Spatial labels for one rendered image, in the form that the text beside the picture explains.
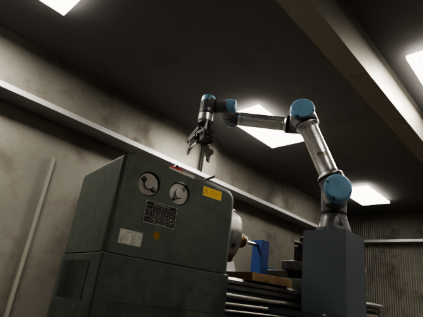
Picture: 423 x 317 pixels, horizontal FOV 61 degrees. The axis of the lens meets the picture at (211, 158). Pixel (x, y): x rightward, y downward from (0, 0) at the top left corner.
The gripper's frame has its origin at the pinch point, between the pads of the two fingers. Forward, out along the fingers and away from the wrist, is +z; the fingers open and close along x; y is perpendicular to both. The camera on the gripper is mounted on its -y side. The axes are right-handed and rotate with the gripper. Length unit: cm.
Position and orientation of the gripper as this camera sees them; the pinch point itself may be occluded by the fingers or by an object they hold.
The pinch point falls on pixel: (197, 158)
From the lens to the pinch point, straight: 182.9
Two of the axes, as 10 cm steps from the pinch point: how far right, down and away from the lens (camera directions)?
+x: 7.8, 3.1, 5.4
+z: -1.2, 9.2, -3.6
